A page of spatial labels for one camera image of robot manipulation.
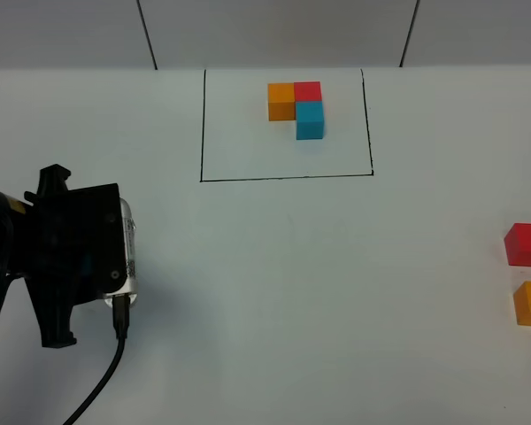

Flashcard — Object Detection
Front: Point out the red template cube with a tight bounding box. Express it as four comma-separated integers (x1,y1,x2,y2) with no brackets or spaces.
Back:
293,81,322,103

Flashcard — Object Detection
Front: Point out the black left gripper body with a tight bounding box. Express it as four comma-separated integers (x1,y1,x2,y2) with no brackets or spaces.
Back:
24,183,121,304

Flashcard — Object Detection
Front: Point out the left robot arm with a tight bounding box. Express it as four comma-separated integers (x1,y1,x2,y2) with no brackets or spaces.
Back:
0,164,136,348

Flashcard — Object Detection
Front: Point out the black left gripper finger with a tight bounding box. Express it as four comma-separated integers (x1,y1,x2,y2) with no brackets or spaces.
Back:
37,164,72,193
26,282,77,349

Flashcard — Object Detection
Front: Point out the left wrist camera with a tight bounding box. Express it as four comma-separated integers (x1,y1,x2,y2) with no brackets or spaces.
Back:
98,198,139,308

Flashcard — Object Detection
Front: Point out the blue template cube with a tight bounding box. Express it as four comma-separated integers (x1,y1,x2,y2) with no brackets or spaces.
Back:
296,101,325,140

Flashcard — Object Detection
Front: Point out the orange template cube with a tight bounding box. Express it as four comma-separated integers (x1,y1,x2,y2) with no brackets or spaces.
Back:
267,83,296,121

